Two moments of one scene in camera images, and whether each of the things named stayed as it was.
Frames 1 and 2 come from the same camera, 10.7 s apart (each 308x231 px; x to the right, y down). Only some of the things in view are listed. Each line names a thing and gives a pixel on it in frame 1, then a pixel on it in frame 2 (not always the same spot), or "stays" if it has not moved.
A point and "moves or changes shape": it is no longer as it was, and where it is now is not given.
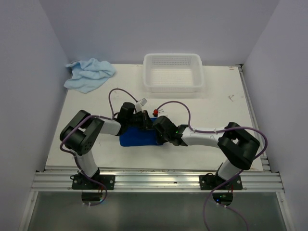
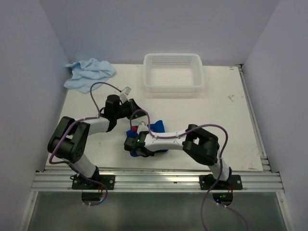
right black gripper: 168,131 → 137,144
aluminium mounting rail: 158,180 stays
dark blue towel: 136,136 moves or changes shape
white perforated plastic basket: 173,72 stays
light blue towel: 88,75 stays
